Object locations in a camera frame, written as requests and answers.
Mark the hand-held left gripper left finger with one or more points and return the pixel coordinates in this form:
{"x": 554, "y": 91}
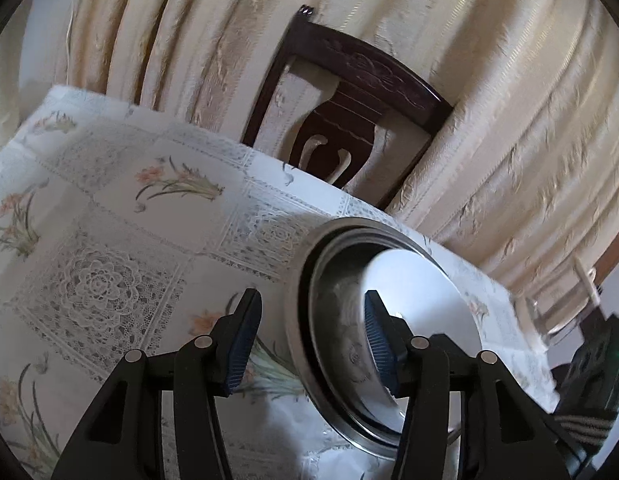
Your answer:
{"x": 242, "y": 345}

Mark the beige curtain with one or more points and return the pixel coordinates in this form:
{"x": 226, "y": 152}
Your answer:
{"x": 489, "y": 110}

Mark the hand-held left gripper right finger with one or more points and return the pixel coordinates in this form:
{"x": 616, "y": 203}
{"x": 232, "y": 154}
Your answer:
{"x": 382, "y": 345}

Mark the large steel bowl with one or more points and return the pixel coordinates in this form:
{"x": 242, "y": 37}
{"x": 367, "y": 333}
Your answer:
{"x": 295, "y": 320}

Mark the glass electric kettle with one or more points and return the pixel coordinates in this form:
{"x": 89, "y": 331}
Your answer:
{"x": 554, "y": 310}

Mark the carved dark wooden chair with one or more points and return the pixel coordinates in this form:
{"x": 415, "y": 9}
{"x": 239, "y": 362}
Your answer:
{"x": 369, "y": 75}

